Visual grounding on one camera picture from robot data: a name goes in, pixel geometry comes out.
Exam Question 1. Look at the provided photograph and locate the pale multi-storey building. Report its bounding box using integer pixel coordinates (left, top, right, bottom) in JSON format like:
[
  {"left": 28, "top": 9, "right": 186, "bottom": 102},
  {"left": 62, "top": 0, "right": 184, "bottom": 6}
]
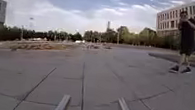
[{"left": 153, "top": 0, "right": 195, "bottom": 51}]

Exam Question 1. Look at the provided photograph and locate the person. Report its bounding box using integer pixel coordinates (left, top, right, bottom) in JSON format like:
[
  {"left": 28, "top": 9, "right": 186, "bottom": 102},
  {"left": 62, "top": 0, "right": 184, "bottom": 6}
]
[{"left": 168, "top": 9, "right": 195, "bottom": 76}]

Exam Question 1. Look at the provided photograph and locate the pole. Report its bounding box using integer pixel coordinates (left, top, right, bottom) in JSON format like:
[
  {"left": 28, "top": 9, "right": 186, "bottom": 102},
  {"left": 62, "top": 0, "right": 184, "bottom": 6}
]
[
  {"left": 19, "top": 24, "right": 25, "bottom": 42},
  {"left": 115, "top": 31, "right": 120, "bottom": 46}
]

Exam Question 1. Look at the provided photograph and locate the row of trees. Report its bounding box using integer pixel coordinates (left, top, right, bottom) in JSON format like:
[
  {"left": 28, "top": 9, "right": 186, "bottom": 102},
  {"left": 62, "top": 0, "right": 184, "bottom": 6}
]
[{"left": 0, "top": 15, "right": 182, "bottom": 57}]

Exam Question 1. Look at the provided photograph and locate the robot's own part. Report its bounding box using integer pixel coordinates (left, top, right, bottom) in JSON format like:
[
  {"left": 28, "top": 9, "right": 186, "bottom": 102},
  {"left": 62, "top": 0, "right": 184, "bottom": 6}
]
[
  {"left": 116, "top": 97, "right": 136, "bottom": 110},
  {"left": 51, "top": 93, "right": 72, "bottom": 110}
]

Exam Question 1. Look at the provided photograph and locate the grey concrete slab pavement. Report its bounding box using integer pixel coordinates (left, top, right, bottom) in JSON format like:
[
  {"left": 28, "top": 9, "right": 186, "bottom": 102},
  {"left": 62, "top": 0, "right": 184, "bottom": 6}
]
[{"left": 0, "top": 36, "right": 195, "bottom": 110}]

